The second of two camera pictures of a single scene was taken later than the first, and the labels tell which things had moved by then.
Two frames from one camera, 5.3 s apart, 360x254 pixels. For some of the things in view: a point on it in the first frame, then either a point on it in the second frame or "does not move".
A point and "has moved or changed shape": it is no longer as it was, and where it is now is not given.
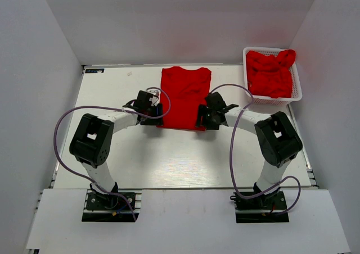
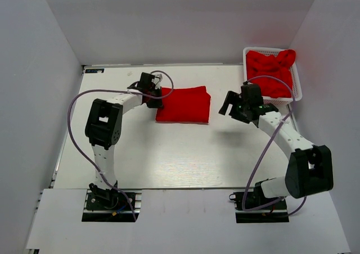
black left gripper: [155, 116] to [154, 97]
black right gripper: [205, 117] to [234, 108]
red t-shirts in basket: [269, 76] does not move
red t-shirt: [187, 89] has moved or changed shape
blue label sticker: [93, 71] does not move
